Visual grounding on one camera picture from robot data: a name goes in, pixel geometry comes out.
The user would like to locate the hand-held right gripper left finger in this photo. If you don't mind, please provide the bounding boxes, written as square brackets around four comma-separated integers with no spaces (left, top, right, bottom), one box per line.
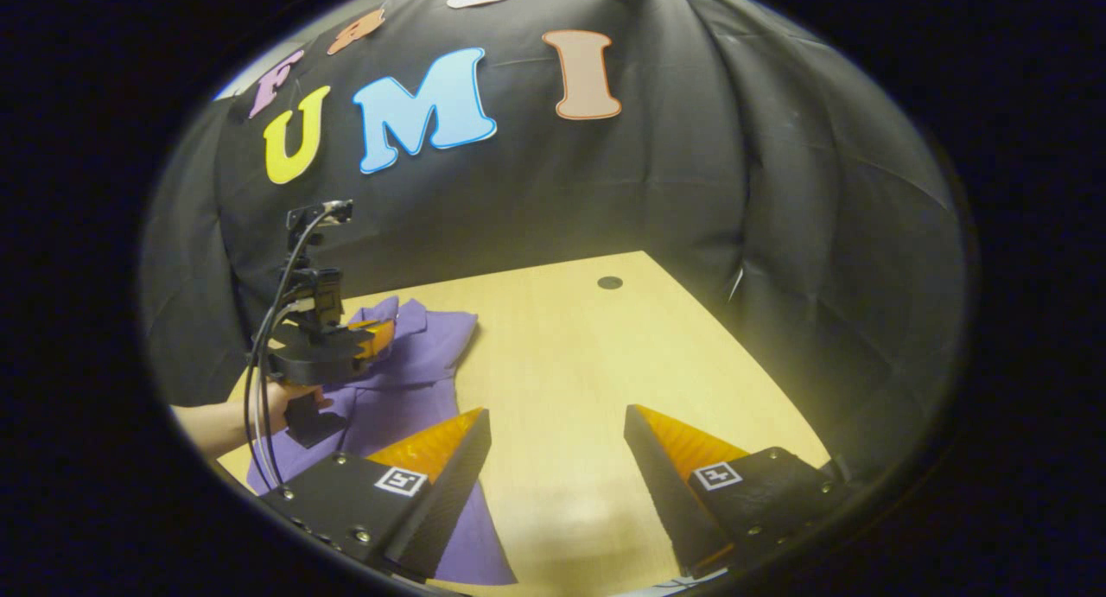
[259,407,493,581]

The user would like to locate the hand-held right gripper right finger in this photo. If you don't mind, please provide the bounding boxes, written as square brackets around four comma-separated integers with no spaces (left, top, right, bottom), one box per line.
[624,403,852,579]

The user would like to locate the purple button shirt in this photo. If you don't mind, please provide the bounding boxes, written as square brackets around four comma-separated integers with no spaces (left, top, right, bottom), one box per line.
[246,296,518,587]

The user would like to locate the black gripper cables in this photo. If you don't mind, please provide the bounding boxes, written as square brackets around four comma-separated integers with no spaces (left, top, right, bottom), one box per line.
[244,204,346,490]

